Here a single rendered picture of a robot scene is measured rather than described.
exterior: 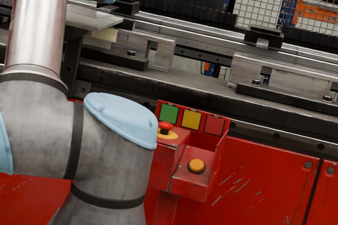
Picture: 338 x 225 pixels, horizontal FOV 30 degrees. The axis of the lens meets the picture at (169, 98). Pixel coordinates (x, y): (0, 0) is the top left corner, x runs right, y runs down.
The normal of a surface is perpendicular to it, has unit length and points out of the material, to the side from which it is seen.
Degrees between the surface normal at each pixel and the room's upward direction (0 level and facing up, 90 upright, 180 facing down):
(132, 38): 90
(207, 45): 90
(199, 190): 90
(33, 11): 50
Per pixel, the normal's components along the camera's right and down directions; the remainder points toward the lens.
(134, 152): 0.47, 0.31
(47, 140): 0.25, 0.00
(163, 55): -0.17, 0.22
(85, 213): -0.35, -0.14
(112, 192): 0.14, 0.28
